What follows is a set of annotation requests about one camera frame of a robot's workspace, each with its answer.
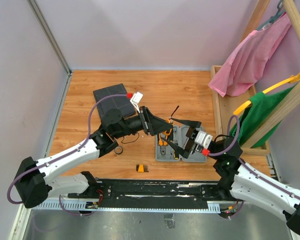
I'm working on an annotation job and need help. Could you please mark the grey plastic tool case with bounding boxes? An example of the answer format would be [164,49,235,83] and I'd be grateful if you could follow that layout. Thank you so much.
[154,124,208,163]

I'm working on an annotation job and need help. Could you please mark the yellow clothes hanger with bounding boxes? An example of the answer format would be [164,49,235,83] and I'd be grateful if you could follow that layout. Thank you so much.
[232,57,300,116]

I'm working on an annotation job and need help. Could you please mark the green shirt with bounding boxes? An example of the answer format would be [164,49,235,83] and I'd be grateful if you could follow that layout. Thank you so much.
[237,87,293,146]

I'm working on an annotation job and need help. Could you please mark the orange tape measure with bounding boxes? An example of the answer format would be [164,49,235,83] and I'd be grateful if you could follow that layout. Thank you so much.
[166,105,180,126]

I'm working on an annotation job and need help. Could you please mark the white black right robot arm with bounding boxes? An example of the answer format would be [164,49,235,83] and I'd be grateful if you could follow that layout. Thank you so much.
[164,120,300,236]

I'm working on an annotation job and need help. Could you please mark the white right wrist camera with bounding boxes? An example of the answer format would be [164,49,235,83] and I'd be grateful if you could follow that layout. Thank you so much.
[194,130,213,152]

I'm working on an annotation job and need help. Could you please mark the orange black pliers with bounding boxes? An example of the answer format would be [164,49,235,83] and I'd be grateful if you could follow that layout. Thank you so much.
[157,132,170,156]

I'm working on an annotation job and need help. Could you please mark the orange black hex key set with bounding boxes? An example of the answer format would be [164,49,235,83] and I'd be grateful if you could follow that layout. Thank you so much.
[136,164,149,173]

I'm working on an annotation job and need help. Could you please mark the wooden clothes rack frame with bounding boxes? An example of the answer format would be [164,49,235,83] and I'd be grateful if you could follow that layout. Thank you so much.
[212,0,300,156]

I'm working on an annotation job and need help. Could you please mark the dark grey checked cloth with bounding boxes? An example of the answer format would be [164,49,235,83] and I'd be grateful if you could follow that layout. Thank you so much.
[93,83,136,119]

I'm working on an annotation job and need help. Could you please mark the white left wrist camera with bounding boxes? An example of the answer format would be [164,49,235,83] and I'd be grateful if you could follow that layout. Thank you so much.
[130,91,144,113]

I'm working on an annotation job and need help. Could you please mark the black yellow thick screwdriver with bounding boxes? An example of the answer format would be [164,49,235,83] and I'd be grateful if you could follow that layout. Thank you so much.
[173,127,179,145]

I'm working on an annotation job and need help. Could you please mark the teal clothes hanger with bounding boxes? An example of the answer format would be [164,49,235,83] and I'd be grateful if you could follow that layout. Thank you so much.
[256,0,286,31]

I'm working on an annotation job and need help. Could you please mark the pink shirt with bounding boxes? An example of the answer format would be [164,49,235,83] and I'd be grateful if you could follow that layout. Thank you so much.
[208,13,291,97]

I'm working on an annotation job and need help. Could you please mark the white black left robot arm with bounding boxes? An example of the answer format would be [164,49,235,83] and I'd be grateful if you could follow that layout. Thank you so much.
[7,106,173,209]

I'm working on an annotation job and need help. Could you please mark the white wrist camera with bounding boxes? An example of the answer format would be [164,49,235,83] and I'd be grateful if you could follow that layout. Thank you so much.
[130,91,144,113]
[194,130,213,152]

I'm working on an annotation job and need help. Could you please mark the black yellow slim screwdriver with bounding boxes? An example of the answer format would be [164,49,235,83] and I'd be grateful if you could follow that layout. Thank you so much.
[173,150,180,161]

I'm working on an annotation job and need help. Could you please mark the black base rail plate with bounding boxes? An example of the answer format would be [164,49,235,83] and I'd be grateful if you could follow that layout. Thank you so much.
[67,178,237,210]

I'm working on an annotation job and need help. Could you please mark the black tape roll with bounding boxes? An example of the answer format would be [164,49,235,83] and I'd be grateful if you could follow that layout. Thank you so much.
[114,146,123,155]

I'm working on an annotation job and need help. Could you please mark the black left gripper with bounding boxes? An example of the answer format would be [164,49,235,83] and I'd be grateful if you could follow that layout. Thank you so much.
[113,106,174,139]

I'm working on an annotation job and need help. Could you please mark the aluminium frame rail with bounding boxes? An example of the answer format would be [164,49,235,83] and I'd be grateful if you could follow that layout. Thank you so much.
[19,178,298,213]

